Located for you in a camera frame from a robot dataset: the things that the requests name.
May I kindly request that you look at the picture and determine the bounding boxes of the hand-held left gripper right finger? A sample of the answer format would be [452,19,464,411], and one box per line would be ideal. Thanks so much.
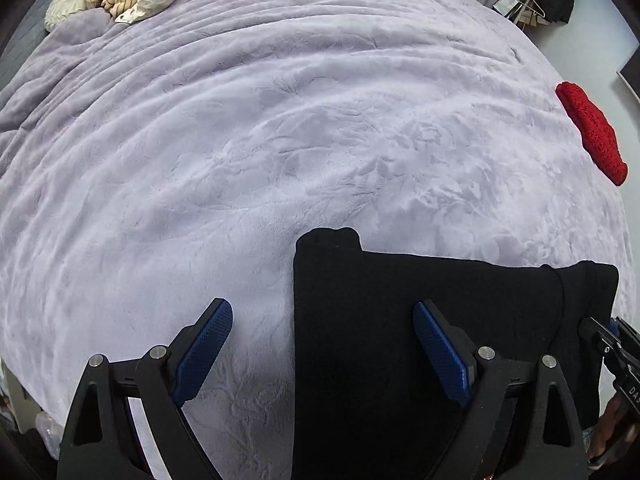
[412,300,591,480]

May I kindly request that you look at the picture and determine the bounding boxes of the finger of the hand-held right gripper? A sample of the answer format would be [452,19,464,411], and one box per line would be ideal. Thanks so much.
[579,316,640,363]

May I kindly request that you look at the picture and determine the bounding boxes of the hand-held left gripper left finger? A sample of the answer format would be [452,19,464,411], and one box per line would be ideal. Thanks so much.
[56,298,235,480]

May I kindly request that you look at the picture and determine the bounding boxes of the black pants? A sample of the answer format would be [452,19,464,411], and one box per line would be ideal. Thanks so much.
[292,227,621,480]

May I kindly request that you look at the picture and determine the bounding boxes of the person's right hand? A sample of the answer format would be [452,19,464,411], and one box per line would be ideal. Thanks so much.
[586,394,640,467]

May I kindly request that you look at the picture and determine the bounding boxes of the lavender plush blanket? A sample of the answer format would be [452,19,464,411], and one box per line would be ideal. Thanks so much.
[0,0,632,480]

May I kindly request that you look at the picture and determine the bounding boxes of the red knit garment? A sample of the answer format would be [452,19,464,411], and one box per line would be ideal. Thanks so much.
[555,81,629,187]

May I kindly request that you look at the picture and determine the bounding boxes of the grey padded headboard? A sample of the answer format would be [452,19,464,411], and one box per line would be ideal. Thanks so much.
[0,7,51,93]

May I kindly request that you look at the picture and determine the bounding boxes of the paper shopping bag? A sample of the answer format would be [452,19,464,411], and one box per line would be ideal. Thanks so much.
[492,0,527,19]

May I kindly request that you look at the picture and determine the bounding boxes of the round cream pillow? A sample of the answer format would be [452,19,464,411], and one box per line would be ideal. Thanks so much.
[44,0,108,34]

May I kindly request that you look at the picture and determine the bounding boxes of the dark wall screen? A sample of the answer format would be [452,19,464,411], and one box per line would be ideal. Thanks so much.
[617,42,640,97]

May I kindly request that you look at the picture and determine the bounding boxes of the wire clothes hanger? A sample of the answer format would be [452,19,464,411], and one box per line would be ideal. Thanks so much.
[519,0,551,27]

